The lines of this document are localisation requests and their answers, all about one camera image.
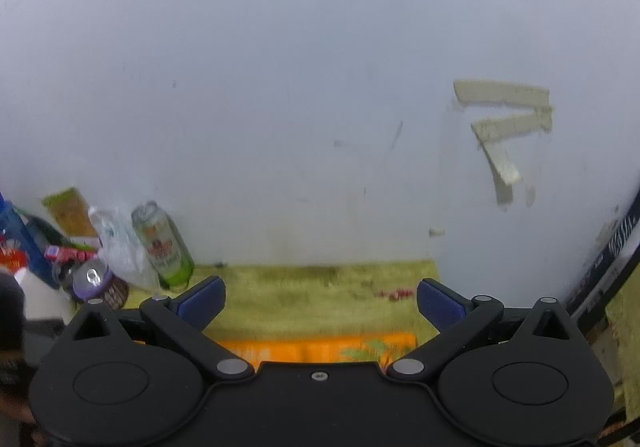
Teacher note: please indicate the peeling tape on wall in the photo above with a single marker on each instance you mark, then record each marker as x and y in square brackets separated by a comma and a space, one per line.
[535, 114]

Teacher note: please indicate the blue cap bottle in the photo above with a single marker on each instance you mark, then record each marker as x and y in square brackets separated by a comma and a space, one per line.
[17, 237]

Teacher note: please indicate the clear plastic bag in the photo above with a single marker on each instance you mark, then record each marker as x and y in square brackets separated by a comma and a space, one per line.
[122, 250]

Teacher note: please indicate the purple brown drink can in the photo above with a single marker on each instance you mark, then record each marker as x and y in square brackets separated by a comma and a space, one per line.
[95, 280]

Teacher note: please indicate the black metal stand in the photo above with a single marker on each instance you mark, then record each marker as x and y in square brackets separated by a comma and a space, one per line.
[605, 259]

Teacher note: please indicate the white paper cup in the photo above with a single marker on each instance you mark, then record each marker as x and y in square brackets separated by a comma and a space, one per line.
[41, 301]

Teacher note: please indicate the dark green bottle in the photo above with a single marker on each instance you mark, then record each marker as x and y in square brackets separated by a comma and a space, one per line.
[45, 234]

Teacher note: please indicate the red pink small packet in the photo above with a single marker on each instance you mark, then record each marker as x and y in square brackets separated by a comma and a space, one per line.
[56, 254]

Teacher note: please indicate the green beverage can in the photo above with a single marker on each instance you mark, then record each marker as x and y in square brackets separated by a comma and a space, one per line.
[163, 246]

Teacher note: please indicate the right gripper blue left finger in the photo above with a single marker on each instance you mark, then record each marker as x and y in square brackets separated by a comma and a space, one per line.
[180, 323]

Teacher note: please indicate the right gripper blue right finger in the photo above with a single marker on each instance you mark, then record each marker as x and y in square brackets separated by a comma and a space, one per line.
[459, 322]

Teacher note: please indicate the red snack bag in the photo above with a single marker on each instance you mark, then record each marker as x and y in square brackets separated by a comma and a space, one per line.
[12, 258]

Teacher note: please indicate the person's right hand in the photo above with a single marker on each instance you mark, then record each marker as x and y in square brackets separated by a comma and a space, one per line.
[14, 402]

